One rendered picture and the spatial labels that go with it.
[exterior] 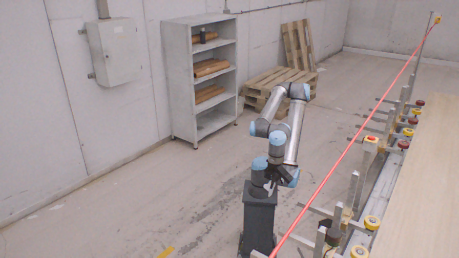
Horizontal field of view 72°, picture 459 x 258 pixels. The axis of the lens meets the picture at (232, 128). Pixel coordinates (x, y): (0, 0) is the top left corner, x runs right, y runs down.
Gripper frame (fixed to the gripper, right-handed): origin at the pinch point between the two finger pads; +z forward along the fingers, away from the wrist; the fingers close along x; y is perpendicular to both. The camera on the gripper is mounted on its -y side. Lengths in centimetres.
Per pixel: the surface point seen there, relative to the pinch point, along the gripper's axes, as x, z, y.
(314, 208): -10.4, 9.4, -19.8
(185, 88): -116, 13, 191
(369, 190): -68, 24, -37
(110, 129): -31, 43, 225
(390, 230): -12, 4, -60
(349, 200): -14.8, -2.2, -37.1
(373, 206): -62, 32, -43
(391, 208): -30, 4, -56
